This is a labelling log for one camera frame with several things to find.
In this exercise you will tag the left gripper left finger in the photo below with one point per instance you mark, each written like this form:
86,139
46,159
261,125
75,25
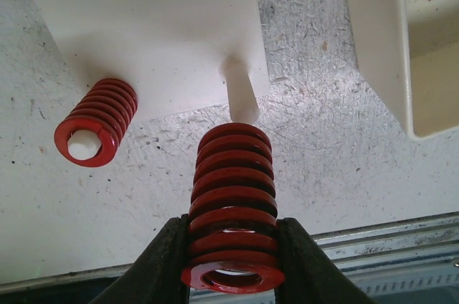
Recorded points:
155,277

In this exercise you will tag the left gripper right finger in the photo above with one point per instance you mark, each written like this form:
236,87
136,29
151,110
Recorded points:
310,276

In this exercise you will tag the white peg base plate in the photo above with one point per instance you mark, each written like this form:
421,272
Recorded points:
170,52

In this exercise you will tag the white spring tray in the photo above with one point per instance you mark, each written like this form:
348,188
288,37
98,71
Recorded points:
407,50

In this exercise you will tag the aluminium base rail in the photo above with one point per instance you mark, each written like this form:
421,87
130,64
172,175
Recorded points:
411,261

